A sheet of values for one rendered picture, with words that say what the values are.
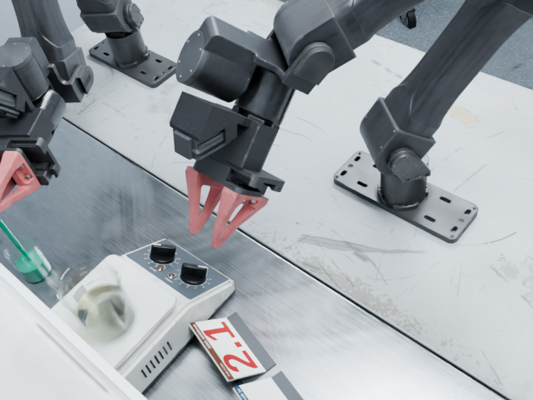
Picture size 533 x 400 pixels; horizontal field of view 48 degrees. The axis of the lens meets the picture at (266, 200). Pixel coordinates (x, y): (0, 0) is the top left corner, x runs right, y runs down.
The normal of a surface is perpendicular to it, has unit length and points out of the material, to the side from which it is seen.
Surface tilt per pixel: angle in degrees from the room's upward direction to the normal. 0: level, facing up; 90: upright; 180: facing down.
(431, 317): 0
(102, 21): 109
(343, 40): 90
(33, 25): 75
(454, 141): 0
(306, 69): 90
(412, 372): 0
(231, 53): 90
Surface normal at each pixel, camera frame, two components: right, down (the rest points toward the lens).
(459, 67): 0.16, 0.72
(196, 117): -0.52, -0.08
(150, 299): -0.14, -0.64
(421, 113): 0.25, 0.55
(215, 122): 0.76, 0.43
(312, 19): -0.48, -0.50
